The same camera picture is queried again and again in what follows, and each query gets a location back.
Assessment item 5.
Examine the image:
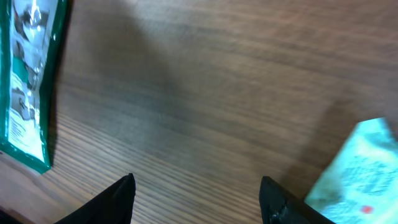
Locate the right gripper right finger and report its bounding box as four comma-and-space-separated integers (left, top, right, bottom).
259, 176, 334, 224

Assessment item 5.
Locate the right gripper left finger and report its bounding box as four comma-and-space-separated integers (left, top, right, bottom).
56, 173, 136, 224

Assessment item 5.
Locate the mint green wipes packet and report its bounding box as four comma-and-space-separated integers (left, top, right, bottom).
305, 118, 397, 224

